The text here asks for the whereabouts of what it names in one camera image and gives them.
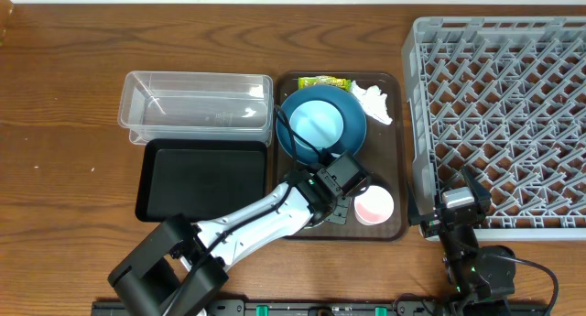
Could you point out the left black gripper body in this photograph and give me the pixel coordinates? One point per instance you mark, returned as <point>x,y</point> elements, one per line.
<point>342,208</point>

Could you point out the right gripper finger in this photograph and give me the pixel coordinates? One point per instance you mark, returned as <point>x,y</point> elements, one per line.
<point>413,215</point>
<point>481,195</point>

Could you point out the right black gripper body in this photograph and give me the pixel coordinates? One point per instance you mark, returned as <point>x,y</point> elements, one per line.
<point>433,227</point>

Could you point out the white tissue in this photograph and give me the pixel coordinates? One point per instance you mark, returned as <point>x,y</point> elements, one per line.
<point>373,102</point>

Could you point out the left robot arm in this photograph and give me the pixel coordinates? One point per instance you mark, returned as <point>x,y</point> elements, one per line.
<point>180,266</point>

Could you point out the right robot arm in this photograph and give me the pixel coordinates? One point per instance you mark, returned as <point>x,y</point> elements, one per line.
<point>482,275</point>

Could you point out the grey dishwasher rack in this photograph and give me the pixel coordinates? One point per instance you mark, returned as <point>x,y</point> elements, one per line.
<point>504,97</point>

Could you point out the pink and white cup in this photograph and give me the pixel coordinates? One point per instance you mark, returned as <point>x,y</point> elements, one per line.
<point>374,206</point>

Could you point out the light blue bowl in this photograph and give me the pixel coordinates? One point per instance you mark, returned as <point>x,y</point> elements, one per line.
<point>317,123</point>

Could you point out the brown serving tray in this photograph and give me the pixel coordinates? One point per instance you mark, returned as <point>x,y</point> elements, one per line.
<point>382,153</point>

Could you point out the green snack wrapper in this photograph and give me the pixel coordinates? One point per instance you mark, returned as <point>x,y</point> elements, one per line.
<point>304,82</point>

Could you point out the black rectangular tray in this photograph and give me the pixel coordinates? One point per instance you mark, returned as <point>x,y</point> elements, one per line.
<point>200,179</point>

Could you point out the clear plastic bin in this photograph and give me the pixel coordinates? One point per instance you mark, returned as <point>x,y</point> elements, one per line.
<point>197,105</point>

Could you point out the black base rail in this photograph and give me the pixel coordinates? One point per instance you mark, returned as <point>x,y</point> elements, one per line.
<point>399,308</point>

